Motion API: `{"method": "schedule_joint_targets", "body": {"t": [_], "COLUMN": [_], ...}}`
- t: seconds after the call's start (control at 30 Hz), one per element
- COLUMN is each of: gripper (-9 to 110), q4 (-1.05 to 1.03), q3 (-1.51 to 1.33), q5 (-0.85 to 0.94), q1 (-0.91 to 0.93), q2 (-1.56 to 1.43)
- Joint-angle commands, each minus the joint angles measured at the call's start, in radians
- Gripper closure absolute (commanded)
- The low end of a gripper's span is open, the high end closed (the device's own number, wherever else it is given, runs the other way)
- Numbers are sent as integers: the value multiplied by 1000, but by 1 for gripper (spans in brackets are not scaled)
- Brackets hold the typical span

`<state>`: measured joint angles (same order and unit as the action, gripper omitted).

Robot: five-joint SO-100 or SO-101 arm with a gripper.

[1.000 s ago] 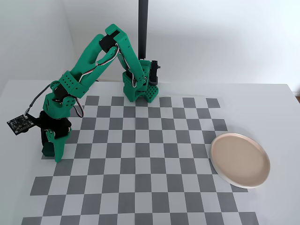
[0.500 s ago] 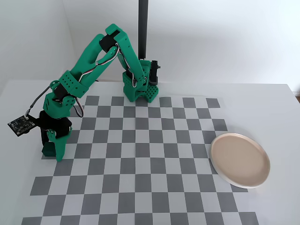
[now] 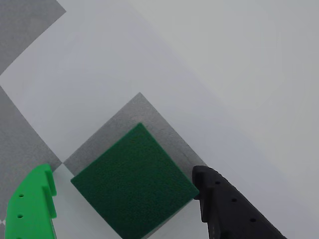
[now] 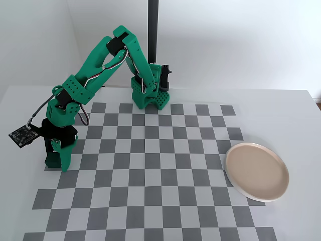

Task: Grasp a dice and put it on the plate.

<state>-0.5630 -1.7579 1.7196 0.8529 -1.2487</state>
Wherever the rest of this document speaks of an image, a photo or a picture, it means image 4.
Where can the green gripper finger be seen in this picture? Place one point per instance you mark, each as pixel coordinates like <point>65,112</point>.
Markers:
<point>65,158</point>

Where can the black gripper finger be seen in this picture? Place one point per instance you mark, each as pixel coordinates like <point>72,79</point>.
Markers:
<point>49,146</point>

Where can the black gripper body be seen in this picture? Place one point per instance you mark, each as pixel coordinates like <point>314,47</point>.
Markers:
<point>59,136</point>

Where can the dark green dice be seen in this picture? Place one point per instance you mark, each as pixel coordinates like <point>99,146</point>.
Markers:
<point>52,162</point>

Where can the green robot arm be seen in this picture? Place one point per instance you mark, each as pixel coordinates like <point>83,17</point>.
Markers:
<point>100,60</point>

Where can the green perforated robot base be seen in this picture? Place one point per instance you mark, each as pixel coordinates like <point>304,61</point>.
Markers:
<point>161,100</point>

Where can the beige round plate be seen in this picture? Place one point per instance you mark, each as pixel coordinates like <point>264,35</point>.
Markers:
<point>255,170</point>

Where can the grey white checkerboard mat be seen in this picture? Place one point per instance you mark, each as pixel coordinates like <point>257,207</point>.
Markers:
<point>150,175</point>

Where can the black vertical pole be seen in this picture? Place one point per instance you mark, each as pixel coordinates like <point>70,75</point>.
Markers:
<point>153,30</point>

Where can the black wrist camera board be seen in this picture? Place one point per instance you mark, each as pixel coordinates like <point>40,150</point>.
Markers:
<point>22,135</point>

